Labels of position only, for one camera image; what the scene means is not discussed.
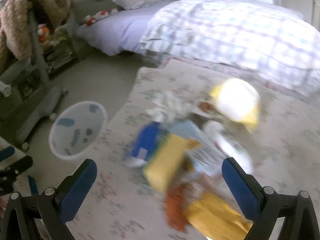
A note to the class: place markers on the small white cardboard box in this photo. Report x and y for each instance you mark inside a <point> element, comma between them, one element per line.
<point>165,162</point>

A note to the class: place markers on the orange wrapper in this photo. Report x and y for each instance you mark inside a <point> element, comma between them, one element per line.
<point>175,210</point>

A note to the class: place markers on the plaid quilt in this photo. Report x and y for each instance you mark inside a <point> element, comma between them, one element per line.
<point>225,35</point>

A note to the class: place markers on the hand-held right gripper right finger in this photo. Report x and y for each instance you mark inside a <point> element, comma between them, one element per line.
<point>240,192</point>

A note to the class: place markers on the blue box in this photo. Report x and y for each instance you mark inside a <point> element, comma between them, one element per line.
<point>145,140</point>

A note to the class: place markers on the yellow green plush toy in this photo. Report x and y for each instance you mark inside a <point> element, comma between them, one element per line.
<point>60,38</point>

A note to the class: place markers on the small brown wrapper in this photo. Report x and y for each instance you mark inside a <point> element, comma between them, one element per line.
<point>206,106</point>

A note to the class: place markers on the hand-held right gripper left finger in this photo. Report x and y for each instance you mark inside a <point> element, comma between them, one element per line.
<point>80,192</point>

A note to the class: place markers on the yellow bag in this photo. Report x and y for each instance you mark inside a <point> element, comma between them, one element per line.
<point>215,217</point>

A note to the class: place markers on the brown fleece blanket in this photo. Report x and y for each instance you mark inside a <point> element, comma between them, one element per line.
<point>15,20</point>

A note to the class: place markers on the light blue carton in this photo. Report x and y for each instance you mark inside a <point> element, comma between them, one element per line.
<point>190,130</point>

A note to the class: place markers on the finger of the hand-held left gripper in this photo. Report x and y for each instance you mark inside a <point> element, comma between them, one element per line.
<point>20,164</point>

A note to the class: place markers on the wooden nightstand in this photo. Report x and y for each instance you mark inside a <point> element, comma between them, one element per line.
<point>62,55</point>

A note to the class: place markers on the white waste bin blue patches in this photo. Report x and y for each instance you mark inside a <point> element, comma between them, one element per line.
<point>75,120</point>

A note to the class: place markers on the patterned white paper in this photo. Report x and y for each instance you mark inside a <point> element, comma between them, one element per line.
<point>167,102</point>

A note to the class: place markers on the crumpled white tissue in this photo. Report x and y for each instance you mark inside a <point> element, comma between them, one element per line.
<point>225,140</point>

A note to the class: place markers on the blue strip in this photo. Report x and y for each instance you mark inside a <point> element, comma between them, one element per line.
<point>32,185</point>

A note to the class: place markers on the floral sheet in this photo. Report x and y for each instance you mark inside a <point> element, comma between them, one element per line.
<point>120,205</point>

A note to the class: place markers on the bed with lavender sheet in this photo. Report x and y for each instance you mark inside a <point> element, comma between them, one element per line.
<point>120,27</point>

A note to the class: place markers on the orange plush toy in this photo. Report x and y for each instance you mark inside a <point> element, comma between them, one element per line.
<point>43,33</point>

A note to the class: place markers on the yellow wet wipes packet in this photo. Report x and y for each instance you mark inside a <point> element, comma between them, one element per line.
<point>237,100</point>

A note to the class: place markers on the red white plush toy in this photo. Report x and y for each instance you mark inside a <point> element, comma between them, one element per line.
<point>90,19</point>

